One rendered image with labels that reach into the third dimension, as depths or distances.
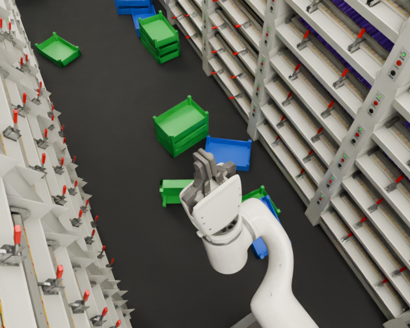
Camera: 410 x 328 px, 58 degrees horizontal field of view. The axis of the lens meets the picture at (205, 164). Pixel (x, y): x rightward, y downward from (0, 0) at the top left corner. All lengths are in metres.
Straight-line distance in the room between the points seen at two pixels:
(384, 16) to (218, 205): 0.97
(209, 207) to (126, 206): 1.75
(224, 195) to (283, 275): 0.23
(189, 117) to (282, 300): 1.85
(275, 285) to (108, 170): 1.87
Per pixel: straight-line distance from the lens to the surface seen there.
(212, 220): 0.63
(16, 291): 0.66
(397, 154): 1.53
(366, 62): 1.51
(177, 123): 2.43
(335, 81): 1.69
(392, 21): 1.39
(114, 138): 2.63
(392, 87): 1.43
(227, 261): 0.75
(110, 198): 2.38
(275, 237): 0.76
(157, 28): 3.14
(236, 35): 2.41
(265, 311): 0.76
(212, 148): 2.50
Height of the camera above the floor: 2.05
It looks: 57 degrees down
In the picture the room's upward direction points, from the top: straight up
